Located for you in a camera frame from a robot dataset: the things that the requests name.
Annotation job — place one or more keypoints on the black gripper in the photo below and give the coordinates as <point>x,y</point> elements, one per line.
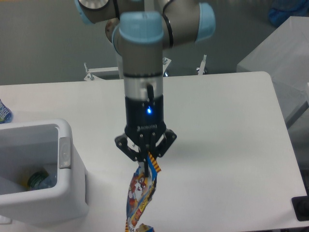
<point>144,126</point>

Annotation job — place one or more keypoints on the blue snack bag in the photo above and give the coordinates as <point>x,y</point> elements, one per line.
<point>140,192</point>

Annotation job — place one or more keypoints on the clear plastic water bottle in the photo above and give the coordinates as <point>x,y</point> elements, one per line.
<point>48,182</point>

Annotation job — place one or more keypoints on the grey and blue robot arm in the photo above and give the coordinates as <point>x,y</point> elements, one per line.
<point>139,39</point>

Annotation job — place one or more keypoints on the white trash can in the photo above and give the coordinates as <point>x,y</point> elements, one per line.
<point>28,147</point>

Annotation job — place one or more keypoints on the silver clamp bolt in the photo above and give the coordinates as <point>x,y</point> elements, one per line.
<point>202,70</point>

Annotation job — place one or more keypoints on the blue labelled bottle at edge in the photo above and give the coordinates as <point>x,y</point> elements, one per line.
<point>6,115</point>

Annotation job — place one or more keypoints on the grey covered box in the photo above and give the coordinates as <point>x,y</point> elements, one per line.
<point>284,55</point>

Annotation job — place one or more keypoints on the black device at table edge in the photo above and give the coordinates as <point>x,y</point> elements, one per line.
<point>301,207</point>

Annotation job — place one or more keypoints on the blue bag in corner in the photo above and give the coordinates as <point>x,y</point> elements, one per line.
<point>281,10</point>

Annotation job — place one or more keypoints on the white pedestal base bracket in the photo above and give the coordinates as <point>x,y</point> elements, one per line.
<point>113,73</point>

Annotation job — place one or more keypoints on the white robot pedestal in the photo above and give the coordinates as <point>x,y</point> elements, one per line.
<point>109,30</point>

